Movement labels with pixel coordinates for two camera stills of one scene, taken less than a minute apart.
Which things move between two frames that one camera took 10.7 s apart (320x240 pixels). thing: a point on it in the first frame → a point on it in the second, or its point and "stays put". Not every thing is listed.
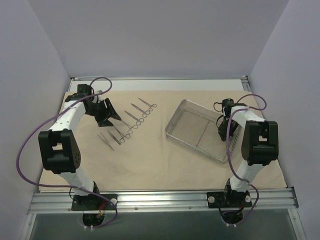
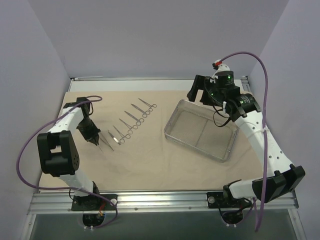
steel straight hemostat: x=122 y=140 stays put
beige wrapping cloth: x=134 y=152 stays put
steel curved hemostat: x=130 y=131 stays put
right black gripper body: x=223 y=130 → x=198 y=83
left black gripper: x=104 y=113 → x=92 y=136
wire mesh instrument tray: x=197 y=127 stays put
